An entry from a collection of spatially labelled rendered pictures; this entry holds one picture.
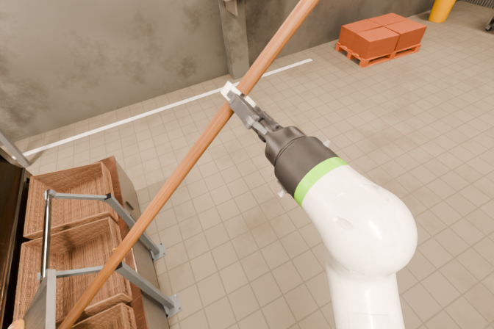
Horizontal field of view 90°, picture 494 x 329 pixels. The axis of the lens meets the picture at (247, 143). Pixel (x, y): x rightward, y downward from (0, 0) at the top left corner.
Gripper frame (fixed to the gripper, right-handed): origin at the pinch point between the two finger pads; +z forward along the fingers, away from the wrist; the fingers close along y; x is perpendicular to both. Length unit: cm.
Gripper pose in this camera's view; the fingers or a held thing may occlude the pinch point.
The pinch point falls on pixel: (237, 98)
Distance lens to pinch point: 54.6
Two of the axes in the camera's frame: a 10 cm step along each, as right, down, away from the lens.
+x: 6.0, -7.6, -2.5
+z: -4.9, -5.9, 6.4
